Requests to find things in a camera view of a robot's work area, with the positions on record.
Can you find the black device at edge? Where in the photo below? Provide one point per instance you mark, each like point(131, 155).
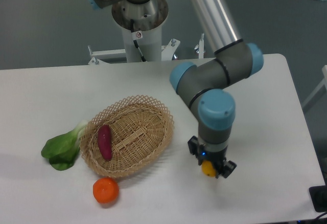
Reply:
point(318, 198)

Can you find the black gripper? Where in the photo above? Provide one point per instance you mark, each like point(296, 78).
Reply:
point(214, 154)

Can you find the orange tangerine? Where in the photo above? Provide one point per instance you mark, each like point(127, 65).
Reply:
point(105, 190)

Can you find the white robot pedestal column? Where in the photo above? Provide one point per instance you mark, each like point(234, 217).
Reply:
point(141, 24)

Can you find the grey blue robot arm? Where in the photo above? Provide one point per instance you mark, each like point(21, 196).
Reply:
point(202, 88)

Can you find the purple sweet potato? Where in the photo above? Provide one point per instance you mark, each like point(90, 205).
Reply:
point(104, 142)

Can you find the green bok choy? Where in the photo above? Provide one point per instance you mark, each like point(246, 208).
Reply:
point(62, 151)

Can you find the yellow mango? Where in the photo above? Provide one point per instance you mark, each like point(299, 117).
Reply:
point(208, 169)

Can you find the white furniture leg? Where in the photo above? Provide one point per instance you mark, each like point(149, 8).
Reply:
point(316, 94)

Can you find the white metal base frame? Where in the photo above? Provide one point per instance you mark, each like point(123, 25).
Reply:
point(133, 54)

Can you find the woven wicker basket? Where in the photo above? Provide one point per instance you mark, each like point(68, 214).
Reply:
point(141, 129)

